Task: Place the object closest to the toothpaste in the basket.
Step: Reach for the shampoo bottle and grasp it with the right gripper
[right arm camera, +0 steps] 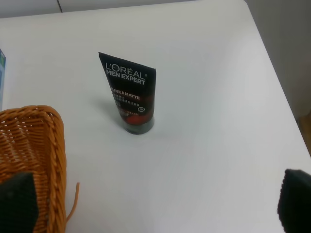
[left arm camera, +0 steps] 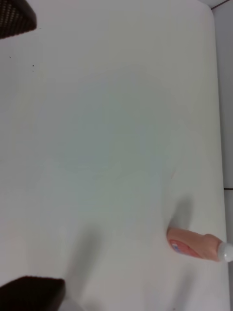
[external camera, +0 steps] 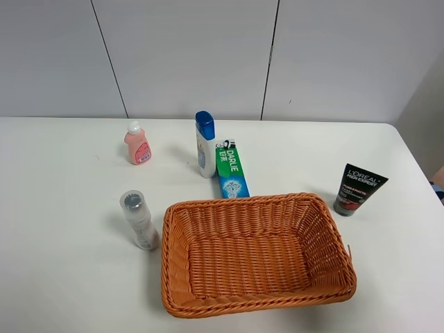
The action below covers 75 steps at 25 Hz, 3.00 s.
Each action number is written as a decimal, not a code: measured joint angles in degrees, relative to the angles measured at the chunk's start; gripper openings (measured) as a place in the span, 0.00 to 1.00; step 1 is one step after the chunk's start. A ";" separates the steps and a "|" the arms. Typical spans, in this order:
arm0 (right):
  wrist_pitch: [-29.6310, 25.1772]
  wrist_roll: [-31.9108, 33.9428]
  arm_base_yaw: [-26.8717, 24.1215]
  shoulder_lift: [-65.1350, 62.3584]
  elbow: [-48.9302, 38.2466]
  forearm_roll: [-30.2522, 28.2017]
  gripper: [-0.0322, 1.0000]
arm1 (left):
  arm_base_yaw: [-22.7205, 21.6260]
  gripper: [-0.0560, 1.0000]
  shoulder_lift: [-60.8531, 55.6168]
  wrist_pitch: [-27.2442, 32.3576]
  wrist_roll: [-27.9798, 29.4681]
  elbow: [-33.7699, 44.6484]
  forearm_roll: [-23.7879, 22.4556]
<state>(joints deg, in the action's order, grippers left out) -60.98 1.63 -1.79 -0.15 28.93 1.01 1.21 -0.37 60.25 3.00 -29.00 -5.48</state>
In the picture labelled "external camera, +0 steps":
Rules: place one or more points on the white shampoo bottle blue cap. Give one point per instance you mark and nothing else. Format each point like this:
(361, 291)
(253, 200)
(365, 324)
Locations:
(206, 142)

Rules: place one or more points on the green Darlie toothpaste box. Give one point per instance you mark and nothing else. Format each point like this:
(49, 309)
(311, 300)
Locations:
(231, 176)

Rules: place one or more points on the orange wicker basket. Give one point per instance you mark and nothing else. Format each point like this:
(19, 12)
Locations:
(229, 256)

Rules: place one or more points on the blue object at table edge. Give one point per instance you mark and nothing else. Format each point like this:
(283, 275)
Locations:
(439, 191)

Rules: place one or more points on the pink bottle white cap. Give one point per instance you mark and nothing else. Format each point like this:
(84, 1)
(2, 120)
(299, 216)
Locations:
(139, 149)

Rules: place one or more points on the translucent white roll-on bottle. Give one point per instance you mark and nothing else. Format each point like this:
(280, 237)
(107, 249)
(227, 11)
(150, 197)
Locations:
(138, 215)

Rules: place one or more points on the black L'Oreal face wash tube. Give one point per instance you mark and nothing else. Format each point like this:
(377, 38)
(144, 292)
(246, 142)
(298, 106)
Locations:
(357, 186)

